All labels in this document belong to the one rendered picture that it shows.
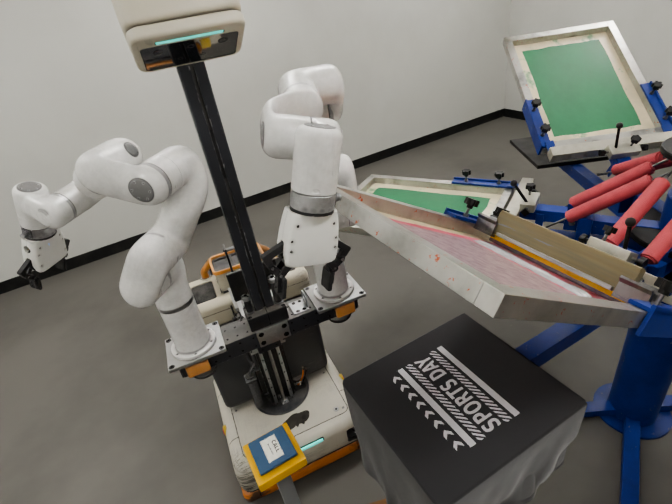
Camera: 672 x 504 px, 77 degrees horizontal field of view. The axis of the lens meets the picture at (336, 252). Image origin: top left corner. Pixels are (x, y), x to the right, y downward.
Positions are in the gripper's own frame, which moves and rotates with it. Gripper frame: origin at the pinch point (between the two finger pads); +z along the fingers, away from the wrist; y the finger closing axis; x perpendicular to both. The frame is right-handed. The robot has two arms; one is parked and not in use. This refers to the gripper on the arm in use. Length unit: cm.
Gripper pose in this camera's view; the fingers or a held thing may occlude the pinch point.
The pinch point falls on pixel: (304, 287)
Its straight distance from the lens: 77.8
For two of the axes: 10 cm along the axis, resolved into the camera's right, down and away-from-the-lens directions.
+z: -1.1, 9.1, 4.0
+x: 4.8, 4.1, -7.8
